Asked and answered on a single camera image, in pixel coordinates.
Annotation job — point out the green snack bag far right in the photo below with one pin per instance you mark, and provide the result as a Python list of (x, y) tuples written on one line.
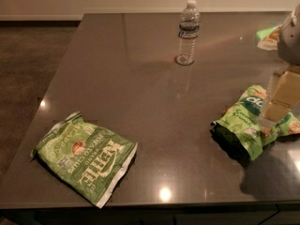
[(268, 38)]

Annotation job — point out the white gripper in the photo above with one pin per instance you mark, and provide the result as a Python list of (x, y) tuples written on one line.
[(291, 42)]

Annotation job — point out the green jalapeno kettle chip bag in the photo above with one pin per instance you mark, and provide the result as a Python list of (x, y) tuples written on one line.
[(88, 158)]

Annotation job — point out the clear plastic water bottle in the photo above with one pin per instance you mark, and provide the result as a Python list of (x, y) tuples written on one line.
[(189, 30)]

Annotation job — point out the green rice chip bag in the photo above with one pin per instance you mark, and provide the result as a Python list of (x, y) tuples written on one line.
[(239, 130)]

